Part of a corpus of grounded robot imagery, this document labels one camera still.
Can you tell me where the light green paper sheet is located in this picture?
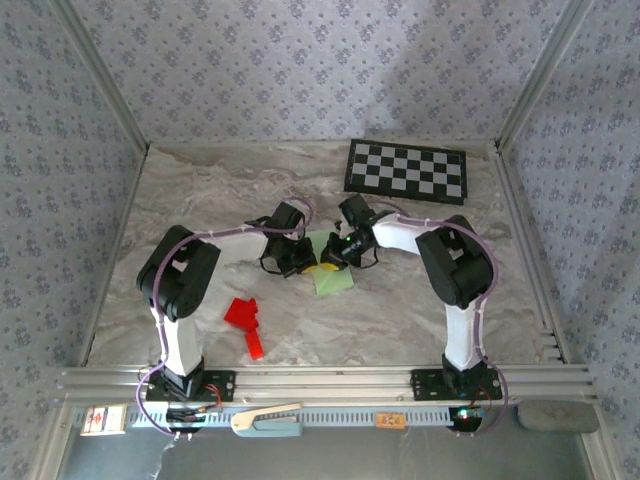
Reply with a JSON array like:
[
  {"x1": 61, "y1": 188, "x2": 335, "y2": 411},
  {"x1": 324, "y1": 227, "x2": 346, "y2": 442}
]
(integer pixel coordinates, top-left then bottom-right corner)
[{"x1": 304, "y1": 228, "x2": 357, "y2": 297}]

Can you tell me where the red plastic piece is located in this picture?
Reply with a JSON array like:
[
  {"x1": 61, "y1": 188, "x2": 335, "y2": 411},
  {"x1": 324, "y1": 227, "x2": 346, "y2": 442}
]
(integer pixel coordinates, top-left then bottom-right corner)
[{"x1": 223, "y1": 297, "x2": 265, "y2": 361}]

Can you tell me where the black white checkerboard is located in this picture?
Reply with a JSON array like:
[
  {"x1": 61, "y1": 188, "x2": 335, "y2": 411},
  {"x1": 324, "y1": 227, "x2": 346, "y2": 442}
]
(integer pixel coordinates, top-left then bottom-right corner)
[{"x1": 342, "y1": 138, "x2": 469, "y2": 206}]

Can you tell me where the blue grey flat holder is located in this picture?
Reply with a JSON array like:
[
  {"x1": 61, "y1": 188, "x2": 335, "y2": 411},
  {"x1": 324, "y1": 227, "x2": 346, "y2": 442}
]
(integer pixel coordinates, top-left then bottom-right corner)
[{"x1": 233, "y1": 418, "x2": 304, "y2": 439}]

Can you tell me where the white red printed card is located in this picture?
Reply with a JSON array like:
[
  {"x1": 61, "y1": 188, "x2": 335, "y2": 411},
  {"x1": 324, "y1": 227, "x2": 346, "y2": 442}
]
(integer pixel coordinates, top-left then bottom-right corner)
[{"x1": 79, "y1": 404, "x2": 127, "y2": 436}]

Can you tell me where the grey foam pad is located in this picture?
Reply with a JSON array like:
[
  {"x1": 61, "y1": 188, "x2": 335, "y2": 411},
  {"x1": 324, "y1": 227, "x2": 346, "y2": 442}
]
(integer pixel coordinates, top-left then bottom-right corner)
[{"x1": 516, "y1": 399, "x2": 600, "y2": 434}]

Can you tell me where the long aluminium frame rail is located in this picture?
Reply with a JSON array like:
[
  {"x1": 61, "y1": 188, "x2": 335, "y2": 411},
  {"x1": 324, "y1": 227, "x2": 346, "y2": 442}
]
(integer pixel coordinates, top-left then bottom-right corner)
[{"x1": 54, "y1": 364, "x2": 599, "y2": 405}]

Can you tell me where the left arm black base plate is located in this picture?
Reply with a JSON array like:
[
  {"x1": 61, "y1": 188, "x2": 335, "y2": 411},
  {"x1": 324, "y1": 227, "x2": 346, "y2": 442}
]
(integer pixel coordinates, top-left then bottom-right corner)
[{"x1": 146, "y1": 368, "x2": 237, "y2": 404}]

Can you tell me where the grey slotted cable duct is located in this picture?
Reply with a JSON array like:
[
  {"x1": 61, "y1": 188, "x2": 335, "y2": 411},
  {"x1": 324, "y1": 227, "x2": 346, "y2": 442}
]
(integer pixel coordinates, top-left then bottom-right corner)
[{"x1": 72, "y1": 405, "x2": 521, "y2": 430}]

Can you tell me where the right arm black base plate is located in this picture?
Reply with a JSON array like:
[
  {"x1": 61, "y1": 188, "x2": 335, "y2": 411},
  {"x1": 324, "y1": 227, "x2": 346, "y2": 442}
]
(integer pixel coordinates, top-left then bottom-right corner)
[{"x1": 410, "y1": 368, "x2": 504, "y2": 401}]

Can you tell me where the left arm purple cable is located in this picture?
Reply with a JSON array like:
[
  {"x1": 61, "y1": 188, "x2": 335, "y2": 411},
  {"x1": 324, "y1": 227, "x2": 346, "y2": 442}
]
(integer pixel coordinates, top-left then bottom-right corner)
[{"x1": 135, "y1": 197, "x2": 315, "y2": 441}]

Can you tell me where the beige curved handle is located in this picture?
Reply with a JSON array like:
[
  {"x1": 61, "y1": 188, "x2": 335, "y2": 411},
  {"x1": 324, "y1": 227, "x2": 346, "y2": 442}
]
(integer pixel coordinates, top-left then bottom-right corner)
[{"x1": 230, "y1": 402, "x2": 303, "y2": 432}]

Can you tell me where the aluminium table side rail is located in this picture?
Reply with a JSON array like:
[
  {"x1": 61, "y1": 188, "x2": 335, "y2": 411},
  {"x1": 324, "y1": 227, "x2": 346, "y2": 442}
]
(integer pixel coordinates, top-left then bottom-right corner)
[
  {"x1": 74, "y1": 144, "x2": 151, "y2": 369},
  {"x1": 492, "y1": 142, "x2": 574, "y2": 365}
]

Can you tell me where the aluminium frame post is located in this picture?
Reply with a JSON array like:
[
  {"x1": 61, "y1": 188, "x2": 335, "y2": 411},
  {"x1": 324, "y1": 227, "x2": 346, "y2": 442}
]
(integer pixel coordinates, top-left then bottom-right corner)
[
  {"x1": 49, "y1": 0, "x2": 151, "y2": 154},
  {"x1": 496, "y1": 0, "x2": 597, "y2": 154}
]

